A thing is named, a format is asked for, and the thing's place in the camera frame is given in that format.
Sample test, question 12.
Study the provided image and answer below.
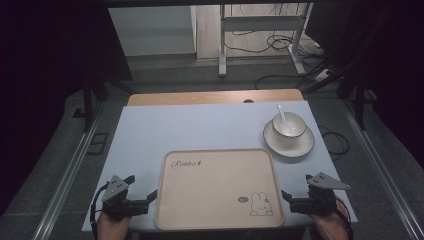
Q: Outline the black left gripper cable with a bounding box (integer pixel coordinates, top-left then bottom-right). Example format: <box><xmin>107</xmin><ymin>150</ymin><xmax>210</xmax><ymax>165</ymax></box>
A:
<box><xmin>90</xmin><ymin>182</ymin><xmax>110</xmax><ymax>240</ymax></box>

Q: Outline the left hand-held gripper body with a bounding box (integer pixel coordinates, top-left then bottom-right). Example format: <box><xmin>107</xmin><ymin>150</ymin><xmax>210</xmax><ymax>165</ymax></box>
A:
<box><xmin>101</xmin><ymin>174</ymin><xmax>150</xmax><ymax>221</ymax></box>

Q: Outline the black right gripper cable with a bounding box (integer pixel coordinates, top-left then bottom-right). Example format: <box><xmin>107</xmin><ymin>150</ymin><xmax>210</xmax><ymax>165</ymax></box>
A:
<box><xmin>333</xmin><ymin>195</ymin><xmax>355</xmax><ymax>240</ymax></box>

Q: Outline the white metal stand frame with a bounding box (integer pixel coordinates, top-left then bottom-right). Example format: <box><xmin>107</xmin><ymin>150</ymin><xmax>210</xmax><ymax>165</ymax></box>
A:
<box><xmin>217</xmin><ymin>3</ymin><xmax>314</xmax><ymax>78</ymax></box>

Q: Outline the white bowl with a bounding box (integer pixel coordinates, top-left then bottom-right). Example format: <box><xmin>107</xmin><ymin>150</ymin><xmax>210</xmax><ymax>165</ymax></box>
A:
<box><xmin>271</xmin><ymin>111</ymin><xmax>307</xmax><ymax>140</ymax></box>

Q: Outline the white panel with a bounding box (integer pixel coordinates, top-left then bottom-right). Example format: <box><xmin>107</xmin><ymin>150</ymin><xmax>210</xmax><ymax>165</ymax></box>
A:
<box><xmin>107</xmin><ymin>5</ymin><xmax>198</xmax><ymax>58</ymax></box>

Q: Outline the black looped floor cable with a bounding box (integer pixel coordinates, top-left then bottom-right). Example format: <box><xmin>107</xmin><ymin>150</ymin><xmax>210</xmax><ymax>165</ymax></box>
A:
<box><xmin>319</xmin><ymin>125</ymin><xmax>351</xmax><ymax>156</ymax></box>

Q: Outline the white power strip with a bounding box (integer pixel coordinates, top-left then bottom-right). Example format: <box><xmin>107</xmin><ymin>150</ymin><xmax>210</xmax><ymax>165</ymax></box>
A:
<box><xmin>312</xmin><ymin>67</ymin><xmax>332</xmax><ymax>83</ymax></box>

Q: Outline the tangle of black floor cables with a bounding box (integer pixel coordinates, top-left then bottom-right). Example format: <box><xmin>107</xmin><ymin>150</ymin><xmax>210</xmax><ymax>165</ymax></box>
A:
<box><xmin>223</xmin><ymin>29</ymin><xmax>323</xmax><ymax>58</ymax></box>

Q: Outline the pale blue table mat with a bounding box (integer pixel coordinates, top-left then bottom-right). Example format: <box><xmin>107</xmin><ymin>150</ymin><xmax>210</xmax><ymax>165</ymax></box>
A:
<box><xmin>81</xmin><ymin>100</ymin><xmax>359</xmax><ymax>233</ymax></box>

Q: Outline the black metal stand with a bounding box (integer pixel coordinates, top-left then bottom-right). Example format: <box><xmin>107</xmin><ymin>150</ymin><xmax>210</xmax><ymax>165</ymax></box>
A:
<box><xmin>304</xmin><ymin>59</ymin><xmax>379</xmax><ymax>131</ymax></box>
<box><xmin>72</xmin><ymin>64</ymin><xmax>135</xmax><ymax>133</ymax></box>

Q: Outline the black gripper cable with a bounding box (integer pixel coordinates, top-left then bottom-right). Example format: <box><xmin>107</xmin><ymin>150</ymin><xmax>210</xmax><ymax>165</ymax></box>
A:
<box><xmin>333</xmin><ymin>195</ymin><xmax>355</xmax><ymax>240</ymax></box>
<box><xmin>90</xmin><ymin>182</ymin><xmax>110</xmax><ymax>240</ymax></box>

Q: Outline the person's left hand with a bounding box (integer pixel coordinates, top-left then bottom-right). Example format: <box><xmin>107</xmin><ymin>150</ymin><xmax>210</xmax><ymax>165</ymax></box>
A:
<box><xmin>95</xmin><ymin>211</ymin><xmax>132</xmax><ymax>240</ymax></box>

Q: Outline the beige tray with rabbit print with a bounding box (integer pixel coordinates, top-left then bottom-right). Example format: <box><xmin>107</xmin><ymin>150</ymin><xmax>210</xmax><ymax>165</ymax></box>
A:
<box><xmin>154</xmin><ymin>147</ymin><xmax>286</xmax><ymax>231</ymax></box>

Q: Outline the white saucer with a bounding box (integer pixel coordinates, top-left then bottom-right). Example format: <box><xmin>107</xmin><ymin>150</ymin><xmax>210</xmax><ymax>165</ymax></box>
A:
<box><xmin>262</xmin><ymin>118</ymin><xmax>316</xmax><ymax>159</ymax></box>

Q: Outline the black floor frame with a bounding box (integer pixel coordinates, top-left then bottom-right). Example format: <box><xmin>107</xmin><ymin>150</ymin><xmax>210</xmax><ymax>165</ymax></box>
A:
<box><xmin>86</xmin><ymin>132</ymin><xmax>110</xmax><ymax>156</ymax></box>

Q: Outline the white spoon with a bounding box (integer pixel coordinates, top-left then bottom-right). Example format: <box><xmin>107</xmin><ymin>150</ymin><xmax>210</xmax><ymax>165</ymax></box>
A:
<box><xmin>276</xmin><ymin>103</ymin><xmax>295</xmax><ymax>134</ymax></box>

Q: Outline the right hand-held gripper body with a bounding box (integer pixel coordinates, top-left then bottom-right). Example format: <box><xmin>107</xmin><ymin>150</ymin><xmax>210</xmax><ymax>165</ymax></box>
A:
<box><xmin>289</xmin><ymin>172</ymin><xmax>352</xmax><ymax>216</ymax></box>

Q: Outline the person's right hand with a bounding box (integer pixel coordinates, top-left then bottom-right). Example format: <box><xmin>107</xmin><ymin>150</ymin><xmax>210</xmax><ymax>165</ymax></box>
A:
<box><xmin>307</xmin><ymin>209</ymin><xmax>350</xmax><ymax>240</ymax></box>

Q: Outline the aluminium floor rail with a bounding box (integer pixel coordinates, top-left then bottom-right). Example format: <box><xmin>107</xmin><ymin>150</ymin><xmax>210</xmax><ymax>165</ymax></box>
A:
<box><xmin>30</xmin><ymin>104</ymin><xmax>105</xmax><ymax>240</ymax></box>
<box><xmin>342</xmin><ymin>99</ymin><xmax>424</xmax><ymax>240</ymax></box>

